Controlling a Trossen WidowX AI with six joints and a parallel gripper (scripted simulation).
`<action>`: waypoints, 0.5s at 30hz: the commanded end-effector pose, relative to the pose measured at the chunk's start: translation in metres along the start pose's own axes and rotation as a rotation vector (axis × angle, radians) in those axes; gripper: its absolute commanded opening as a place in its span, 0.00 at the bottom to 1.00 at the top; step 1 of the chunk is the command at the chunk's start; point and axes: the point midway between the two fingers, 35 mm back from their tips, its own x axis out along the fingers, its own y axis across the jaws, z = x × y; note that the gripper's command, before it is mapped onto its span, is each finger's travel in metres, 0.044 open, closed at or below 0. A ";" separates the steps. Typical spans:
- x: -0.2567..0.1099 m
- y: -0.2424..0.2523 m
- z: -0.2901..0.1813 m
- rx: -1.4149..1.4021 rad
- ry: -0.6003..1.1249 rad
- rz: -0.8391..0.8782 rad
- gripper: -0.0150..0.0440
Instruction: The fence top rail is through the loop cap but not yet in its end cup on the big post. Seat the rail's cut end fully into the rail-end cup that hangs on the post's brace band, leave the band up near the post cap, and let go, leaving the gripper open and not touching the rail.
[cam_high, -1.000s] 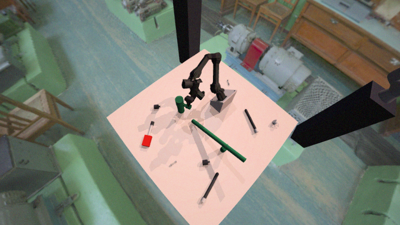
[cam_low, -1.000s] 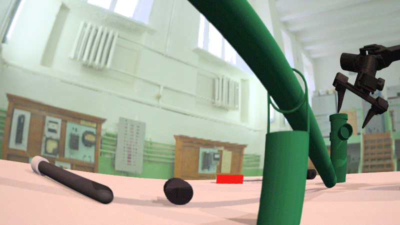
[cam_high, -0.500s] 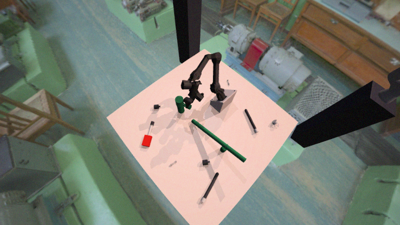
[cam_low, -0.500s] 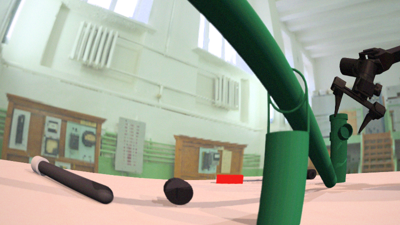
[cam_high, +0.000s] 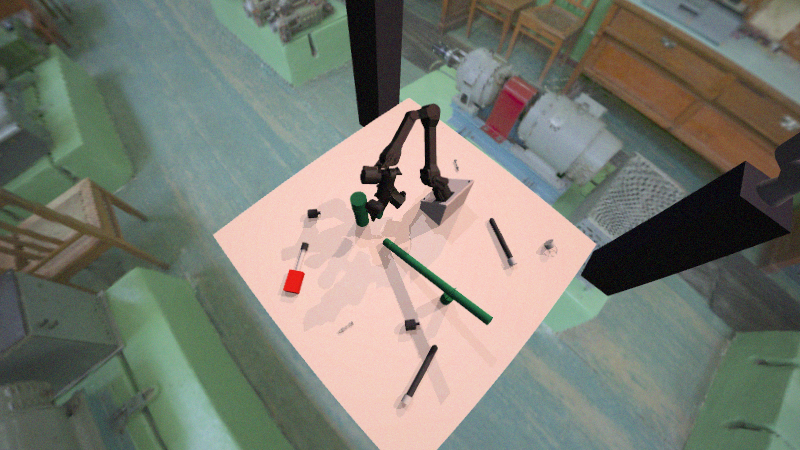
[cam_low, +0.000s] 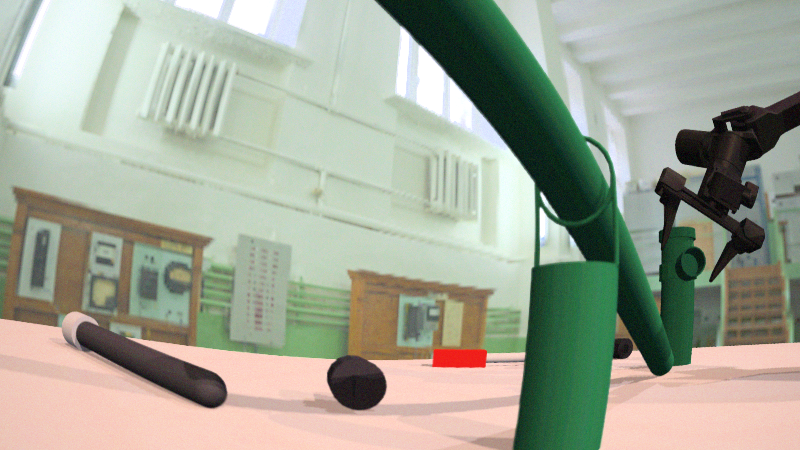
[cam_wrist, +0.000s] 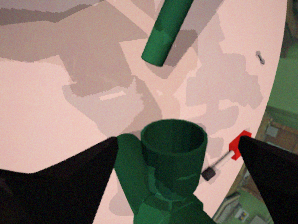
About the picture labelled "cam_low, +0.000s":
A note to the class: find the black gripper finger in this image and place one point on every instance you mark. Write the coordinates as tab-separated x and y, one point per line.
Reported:
735	246
671	203

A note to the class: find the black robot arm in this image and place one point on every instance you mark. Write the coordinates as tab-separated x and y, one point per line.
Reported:
755	131

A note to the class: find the black short cylinder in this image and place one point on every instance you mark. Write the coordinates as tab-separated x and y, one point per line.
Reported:
622	348
356	383

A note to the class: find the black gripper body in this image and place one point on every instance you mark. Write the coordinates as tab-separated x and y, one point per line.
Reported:
714	208

